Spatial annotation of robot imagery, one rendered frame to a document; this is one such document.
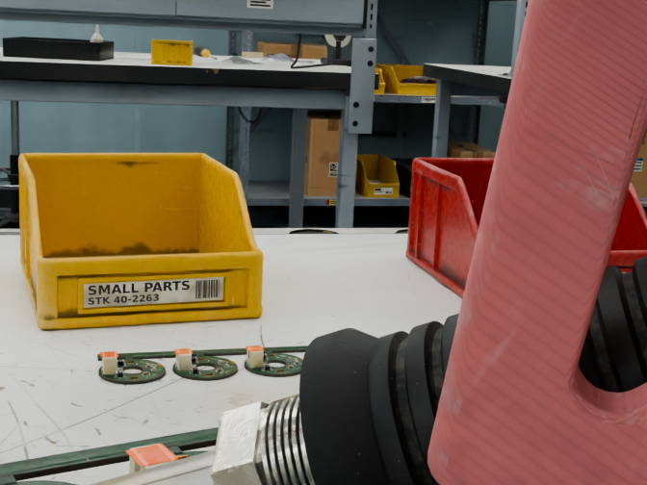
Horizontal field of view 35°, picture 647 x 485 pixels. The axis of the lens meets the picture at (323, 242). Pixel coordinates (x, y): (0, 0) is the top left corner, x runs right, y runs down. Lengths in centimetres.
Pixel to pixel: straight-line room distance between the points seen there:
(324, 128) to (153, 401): 392
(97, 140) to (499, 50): 191
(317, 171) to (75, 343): 388
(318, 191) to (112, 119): 98
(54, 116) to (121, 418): 424
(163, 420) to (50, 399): 4
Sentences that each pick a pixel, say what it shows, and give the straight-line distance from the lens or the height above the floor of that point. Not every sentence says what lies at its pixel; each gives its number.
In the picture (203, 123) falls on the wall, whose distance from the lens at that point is 461.
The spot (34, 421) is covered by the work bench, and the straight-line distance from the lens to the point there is 36.
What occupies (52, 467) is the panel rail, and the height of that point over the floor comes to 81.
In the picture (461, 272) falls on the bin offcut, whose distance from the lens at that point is 52.
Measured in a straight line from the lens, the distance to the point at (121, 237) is 56.
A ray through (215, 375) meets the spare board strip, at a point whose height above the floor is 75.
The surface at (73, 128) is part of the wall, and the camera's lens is 459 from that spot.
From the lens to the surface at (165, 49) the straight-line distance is 254.
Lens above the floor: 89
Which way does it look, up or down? 13 degrees down
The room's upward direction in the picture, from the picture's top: 3 degrees clockwise
